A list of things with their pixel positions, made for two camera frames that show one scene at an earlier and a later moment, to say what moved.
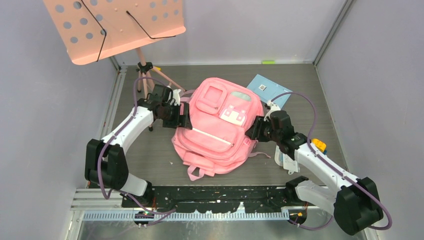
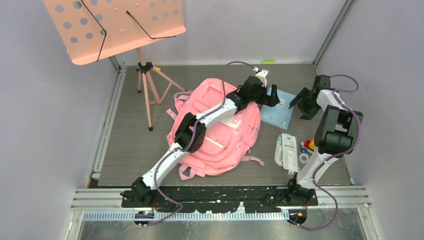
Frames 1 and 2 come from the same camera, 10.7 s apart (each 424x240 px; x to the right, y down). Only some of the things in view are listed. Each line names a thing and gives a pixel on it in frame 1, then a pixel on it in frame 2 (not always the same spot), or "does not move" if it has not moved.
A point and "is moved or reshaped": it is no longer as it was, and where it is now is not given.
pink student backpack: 221,111 does not move
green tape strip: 268,62 does not move
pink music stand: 91,30 does not move
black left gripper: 182,120 to 271,100
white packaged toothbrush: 284,160 does not move
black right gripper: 255,132 to 308,114
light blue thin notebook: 267,90 is moved or reshaped
